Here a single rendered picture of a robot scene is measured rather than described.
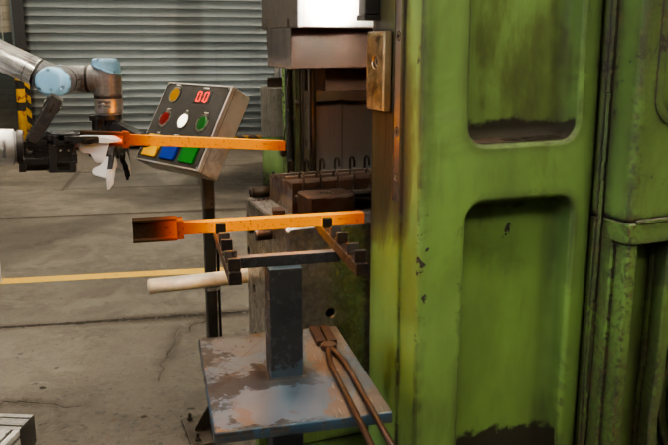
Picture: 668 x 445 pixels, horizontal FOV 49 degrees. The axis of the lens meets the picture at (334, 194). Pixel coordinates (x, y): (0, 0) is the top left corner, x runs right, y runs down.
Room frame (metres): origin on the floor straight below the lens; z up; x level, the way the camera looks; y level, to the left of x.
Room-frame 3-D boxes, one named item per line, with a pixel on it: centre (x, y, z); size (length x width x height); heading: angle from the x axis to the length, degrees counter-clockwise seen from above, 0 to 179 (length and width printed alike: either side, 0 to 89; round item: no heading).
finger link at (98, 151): (1.58, 0.50, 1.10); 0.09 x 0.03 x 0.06; 108
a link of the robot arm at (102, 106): (2.04, 0.62, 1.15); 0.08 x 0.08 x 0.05
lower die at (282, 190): (1.95, -0.06, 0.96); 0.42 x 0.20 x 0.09; 111
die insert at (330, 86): (1.94, -0.10, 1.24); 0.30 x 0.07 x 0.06; 111
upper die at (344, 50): (1.95, -0.06, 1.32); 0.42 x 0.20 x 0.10; 111
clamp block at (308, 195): (1.73, 0.02, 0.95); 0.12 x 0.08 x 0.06; 111
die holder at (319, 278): (1.90, -0.09, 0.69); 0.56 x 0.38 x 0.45; 111
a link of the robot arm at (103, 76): (2.04, 0.63, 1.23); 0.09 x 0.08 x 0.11; 93
